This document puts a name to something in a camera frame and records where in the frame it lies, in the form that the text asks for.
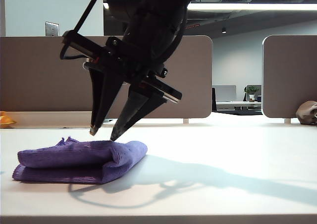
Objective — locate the metal wall switch plate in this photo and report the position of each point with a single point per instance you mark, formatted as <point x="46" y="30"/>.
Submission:
<point x="52" y="29"/>

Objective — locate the purple microfibre cloth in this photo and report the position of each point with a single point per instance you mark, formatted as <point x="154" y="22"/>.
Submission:
<point x="81" y="159"/>

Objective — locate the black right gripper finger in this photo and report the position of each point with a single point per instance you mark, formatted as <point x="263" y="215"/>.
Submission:
<point x="101" y="100"/>
<point x="133" y="112"/>

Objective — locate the black ceiling spot lamp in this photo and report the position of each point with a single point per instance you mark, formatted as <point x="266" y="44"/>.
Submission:
<point x="224" y="30"/>

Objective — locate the long ceiling light strip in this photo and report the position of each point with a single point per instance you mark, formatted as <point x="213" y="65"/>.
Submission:
<point x="247" y="6"/>

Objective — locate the orange yellow cloth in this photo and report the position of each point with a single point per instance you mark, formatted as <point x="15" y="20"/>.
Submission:
<point x="6" y="120"/>

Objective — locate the crumpled brown cloth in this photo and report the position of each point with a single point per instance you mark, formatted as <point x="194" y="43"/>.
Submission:
<point x="307" y="112"/>

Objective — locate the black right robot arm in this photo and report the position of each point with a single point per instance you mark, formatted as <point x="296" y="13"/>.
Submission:
<point x="148" y="11"/>

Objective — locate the grey background divider panel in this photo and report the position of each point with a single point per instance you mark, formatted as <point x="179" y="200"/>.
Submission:
<point x="224" y="94"/>

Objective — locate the black right wrist camera bar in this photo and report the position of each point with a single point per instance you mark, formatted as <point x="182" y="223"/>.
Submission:
<point x="84" y="44"/>

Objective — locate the white background desk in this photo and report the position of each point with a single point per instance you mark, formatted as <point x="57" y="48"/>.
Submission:
<point x="237" y="104"/>

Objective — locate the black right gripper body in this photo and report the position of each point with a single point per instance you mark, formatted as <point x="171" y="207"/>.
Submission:
<point x="133" y="60"/>

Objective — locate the wide brown desk divider panel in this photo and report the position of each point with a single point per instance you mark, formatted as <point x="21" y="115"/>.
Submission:
<point x="37" y="77"/>

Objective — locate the small potted green plant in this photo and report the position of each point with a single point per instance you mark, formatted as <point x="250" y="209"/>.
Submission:
<point x="252" y="92"/>

